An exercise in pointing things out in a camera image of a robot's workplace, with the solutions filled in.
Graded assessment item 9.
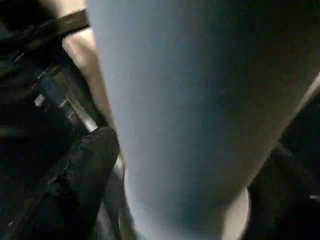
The black mat cover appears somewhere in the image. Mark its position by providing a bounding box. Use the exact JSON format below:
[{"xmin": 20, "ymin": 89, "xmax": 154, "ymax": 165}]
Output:
[{"xmin": 0, "ymin": 0, "xmax": 320, "ymax": 240}]

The white plastic table leg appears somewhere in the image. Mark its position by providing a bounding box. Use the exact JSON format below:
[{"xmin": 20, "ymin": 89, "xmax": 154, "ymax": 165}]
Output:
[{"xmin": 84, "ymin": 0, "xmax": 320, "ymax": 240}]

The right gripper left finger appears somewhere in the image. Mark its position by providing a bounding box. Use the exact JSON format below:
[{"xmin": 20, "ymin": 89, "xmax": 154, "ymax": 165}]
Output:
[{"xmin": 9, "ymin": 127, "xmax": 120, "ymax": 240}]

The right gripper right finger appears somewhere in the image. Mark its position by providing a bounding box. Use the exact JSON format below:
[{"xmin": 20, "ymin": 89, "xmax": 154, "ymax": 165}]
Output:
[{"xmin": 247, "ymin": 147, "xmax": 320, "ymax": 240}]

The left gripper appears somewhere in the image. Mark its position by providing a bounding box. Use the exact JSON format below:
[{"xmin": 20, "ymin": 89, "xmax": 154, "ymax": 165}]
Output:
[{"xmin": 29, "ymin": 62, "xmax": 101, "ymax": 141}]

